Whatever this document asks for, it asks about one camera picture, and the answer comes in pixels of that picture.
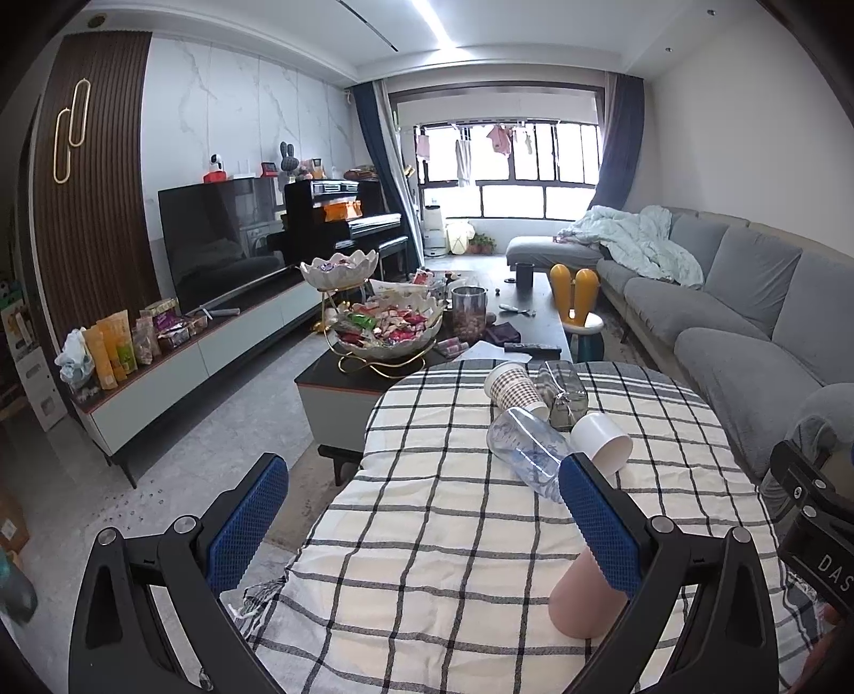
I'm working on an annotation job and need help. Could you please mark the pink plastic cup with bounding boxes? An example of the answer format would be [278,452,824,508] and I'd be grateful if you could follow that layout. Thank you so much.
[549,548,628,639]

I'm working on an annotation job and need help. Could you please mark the white paper cup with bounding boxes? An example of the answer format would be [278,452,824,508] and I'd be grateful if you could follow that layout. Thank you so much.
[569,411,632,478]

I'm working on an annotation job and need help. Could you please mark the clear plastic cup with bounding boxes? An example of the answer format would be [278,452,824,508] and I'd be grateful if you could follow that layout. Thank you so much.
[486,408,570,503]

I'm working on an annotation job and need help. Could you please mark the clear glass cup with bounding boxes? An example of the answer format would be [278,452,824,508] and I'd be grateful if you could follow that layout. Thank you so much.
[535,361,589,432]

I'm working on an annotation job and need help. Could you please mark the brown patterned paper cup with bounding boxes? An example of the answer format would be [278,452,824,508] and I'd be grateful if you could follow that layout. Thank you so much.
[484,361,549,419]

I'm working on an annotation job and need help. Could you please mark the white tv cabinet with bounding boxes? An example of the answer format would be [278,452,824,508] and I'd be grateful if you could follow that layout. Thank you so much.
[78,280,320,474]

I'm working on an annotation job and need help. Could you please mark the grey sectional sofa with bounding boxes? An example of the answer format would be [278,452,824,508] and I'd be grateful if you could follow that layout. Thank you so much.
[507,208,852,480]

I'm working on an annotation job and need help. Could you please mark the white plastic bag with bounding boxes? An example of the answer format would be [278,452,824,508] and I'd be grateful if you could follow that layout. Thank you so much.
[55,328,96,390]

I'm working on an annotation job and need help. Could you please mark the checkered white tablecloth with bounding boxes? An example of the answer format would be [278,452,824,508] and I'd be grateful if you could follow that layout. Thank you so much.
[226,358,823,694]

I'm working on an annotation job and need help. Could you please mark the orange snack bag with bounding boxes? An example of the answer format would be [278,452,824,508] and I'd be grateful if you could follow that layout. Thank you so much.
[84,311,138,390]

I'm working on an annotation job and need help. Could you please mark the black remote control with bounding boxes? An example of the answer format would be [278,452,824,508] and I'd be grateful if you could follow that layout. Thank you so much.
[504,343,562,359]

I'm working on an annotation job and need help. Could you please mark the yellow rabbit ear stool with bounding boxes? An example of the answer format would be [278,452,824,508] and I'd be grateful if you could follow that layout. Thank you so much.
[549,263,605,363]

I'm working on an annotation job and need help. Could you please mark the black coffee table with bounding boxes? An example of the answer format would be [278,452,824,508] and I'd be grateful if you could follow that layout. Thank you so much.
[294,251,576,469]

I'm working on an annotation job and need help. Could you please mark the white papers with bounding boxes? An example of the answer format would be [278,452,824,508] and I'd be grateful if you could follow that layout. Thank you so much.
[455,340,531,364]

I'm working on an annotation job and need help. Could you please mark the light green blanket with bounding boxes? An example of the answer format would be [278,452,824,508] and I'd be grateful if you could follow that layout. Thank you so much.
[553,206,705,289]

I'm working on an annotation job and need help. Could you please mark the two-tier snack bowl stand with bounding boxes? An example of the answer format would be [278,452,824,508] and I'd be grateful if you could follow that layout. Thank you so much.
[299,250,445,380]

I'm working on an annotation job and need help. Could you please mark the flat screen television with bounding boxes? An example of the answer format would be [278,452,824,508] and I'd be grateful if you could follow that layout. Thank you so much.
[158,178,285,311]

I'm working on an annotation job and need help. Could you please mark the jar of nuts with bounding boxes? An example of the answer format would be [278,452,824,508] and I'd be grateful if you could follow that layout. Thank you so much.
[452,286,488,344]

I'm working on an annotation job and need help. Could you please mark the black upright piano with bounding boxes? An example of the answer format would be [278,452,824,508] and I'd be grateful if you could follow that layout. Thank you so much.
[266,179,411,280]

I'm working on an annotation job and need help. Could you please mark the navy blue curtain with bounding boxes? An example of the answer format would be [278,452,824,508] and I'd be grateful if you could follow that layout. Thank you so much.
[352,80,424,272]

